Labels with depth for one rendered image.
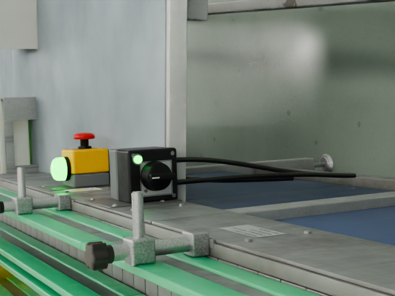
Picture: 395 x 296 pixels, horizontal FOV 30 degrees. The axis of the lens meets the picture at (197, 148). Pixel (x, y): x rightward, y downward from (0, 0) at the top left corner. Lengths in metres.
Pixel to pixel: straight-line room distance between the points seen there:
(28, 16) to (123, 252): 1.14
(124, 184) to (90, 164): 0.27
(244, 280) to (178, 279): 0.06
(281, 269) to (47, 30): 1.17
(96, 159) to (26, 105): 0.51
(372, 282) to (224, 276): 0.17
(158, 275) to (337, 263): 0.17
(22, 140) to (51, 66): 0.22
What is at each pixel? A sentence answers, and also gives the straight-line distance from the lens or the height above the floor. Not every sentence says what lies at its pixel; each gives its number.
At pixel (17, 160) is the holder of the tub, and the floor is 0.80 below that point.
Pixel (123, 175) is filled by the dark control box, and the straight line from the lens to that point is 1.11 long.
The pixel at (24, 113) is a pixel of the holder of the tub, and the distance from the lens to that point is 1.84.
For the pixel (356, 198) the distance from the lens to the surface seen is 1.12.
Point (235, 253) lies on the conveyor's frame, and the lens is 0.74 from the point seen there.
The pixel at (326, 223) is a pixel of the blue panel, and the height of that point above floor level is 0.65.
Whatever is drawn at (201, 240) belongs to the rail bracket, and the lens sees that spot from 0.78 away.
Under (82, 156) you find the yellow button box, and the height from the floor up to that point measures 0.81.
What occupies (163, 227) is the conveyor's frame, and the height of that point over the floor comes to 0.87.
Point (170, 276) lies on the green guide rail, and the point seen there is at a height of 0.96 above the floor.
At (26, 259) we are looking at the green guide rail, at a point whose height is 0.95.
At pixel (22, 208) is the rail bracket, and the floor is 0.96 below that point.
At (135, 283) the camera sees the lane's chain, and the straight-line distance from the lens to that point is 0.98.
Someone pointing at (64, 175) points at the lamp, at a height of 0.84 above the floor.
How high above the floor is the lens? 1.25
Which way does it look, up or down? 28 degrees down
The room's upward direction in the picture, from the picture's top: 93 degrees counter-clockwise
